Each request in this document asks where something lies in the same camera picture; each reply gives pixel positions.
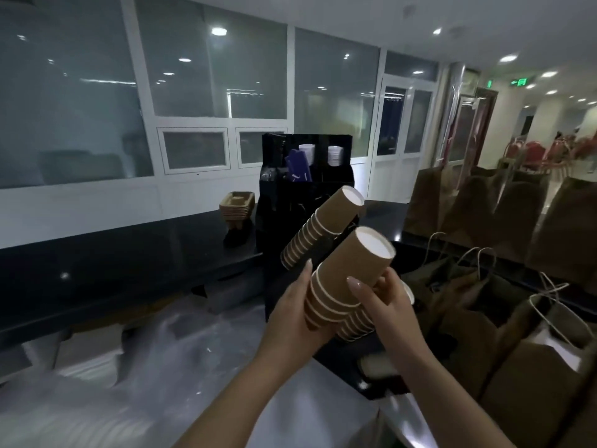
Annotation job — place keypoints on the person's left hand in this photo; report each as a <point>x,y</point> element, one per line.
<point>289,331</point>

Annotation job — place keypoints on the person's right hand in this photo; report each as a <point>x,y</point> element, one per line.
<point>396,317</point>

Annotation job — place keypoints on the stack of brown ribbed cups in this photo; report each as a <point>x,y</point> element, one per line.
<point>354,261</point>
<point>354,328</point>

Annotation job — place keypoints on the black cup dispenser rack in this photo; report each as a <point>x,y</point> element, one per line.
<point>275,284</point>

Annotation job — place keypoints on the large clear plastic bag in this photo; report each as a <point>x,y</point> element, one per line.
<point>186,349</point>

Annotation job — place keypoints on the brown cup stack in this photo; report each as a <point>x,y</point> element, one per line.
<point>326,219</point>

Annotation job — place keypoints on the black acrylic condiment organizer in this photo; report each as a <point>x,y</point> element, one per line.
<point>280,205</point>

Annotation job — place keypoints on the person's right forearm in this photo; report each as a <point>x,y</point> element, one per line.
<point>452,405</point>

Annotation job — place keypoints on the person's left forearm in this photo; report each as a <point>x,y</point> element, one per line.
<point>224,405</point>

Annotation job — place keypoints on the stack of pulp cup trays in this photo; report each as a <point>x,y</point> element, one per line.
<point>237,207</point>

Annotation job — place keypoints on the row of brown paper bags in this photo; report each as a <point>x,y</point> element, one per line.
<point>513,219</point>

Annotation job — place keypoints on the black wrapped cutlery bundle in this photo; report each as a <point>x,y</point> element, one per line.
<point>271,173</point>

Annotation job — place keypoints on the bundle of blue paper packets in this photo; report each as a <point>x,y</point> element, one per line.
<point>298,167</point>

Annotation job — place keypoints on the black glossy bar counter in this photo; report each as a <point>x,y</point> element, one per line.
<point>116,275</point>

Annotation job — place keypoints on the dark red door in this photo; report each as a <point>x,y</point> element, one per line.
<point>471,130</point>

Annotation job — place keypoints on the row of red chairs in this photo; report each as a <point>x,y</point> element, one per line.
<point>550,151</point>

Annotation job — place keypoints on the white framed window partition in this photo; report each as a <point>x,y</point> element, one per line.
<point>70,209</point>

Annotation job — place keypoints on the green exit sign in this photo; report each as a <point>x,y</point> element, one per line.
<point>518,82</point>

